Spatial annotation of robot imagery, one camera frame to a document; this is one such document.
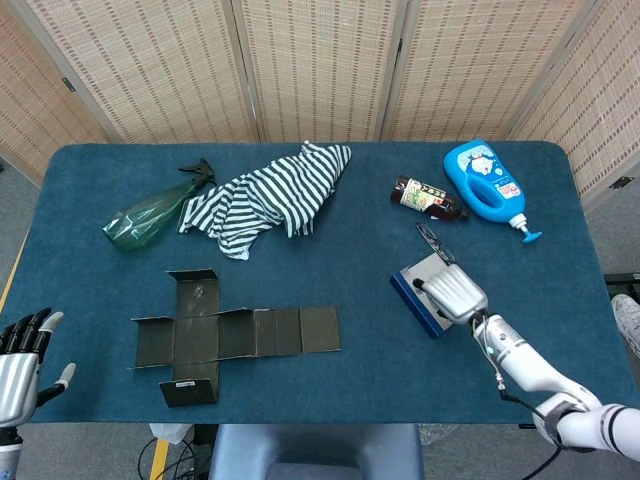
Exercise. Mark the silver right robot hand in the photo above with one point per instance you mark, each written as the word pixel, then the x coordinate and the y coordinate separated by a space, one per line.
pixel 457 295

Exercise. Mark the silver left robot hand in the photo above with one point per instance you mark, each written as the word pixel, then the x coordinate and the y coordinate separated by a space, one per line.
pixel 15 380

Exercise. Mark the grey and blue notebook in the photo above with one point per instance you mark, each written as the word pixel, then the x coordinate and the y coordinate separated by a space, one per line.
pixel 412 305

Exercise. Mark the black-framed eyeglasses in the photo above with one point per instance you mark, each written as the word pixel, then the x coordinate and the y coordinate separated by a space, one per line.
pixel 434 243

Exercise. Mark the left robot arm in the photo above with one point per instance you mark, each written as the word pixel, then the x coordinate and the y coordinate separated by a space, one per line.
pixel 7 455

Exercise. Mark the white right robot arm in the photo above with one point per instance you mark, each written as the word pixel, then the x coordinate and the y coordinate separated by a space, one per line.
pixel 520 355

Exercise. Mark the blue pump bottle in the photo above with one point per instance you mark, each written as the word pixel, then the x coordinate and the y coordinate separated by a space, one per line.
pixel 502 210

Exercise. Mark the brown labelled bottle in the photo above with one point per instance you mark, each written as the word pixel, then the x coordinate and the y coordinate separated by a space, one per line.
pixel 425 197

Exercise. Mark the blue table cloth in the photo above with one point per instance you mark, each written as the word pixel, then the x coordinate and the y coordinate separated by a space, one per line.
pixel 350 380

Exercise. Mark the clear plastic wrap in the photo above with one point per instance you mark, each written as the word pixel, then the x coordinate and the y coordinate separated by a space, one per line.
pixel 432 434

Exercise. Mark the white plastic bag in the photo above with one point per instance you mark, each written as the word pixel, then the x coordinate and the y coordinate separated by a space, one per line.
pixel 170 432

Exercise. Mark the black stand foot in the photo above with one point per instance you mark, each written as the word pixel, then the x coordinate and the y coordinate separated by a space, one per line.
pixel 622 279

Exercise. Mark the white sneaker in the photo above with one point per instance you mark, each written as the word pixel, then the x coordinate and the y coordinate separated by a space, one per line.
pixel 627 320

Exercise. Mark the black unfolded cardboard box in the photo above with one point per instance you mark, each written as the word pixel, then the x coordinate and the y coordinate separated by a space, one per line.
pixel 195 330

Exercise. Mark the dark screen hinge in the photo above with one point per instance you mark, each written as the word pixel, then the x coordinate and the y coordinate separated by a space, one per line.
pixel 620 182
pixel 68 84

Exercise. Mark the green spray bottle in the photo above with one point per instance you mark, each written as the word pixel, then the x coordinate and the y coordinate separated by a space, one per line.
pixel 145 220

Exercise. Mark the blue-grey chair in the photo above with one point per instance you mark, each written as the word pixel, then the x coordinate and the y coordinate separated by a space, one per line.
pixel 315 450

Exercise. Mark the striped black and white cloth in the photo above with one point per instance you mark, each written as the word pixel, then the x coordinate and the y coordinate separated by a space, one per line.
pixel 270 195

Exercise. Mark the woven folding screen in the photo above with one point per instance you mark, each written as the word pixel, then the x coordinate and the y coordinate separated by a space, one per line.
pixel 320 65

